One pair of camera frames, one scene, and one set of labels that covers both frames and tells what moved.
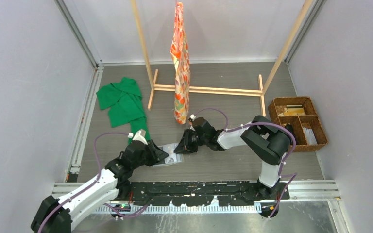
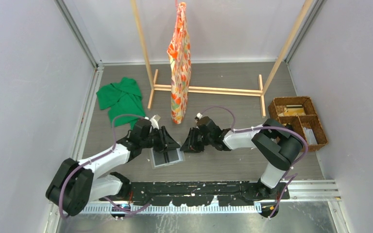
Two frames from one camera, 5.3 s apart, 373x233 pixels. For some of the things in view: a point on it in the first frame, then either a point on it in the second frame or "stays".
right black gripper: x=185 y=146 stays
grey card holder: x=173 y=158 stays
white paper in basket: x=310 y=136 stays
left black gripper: x=156 y=155 → x=165 y=139
